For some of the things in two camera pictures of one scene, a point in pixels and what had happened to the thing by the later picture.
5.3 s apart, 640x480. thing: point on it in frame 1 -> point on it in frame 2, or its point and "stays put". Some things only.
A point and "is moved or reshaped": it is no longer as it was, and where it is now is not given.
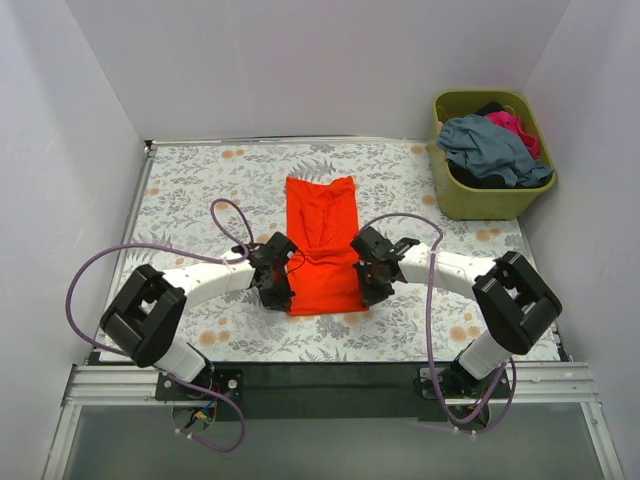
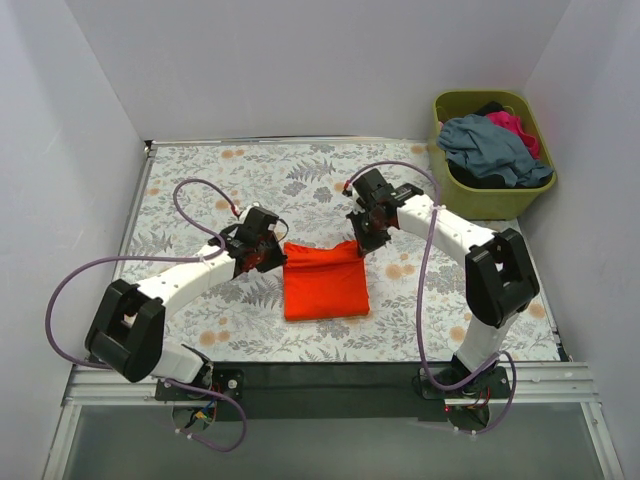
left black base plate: [230, 383] stays put
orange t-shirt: [322, 221] is moved or reshaped
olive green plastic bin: [467, 203] stays put
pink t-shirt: [513, 124] stays put
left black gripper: [279, 273] -> [270, 251]
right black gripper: [373, 273] -> [367, 236]
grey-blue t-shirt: [484, 144] stays put
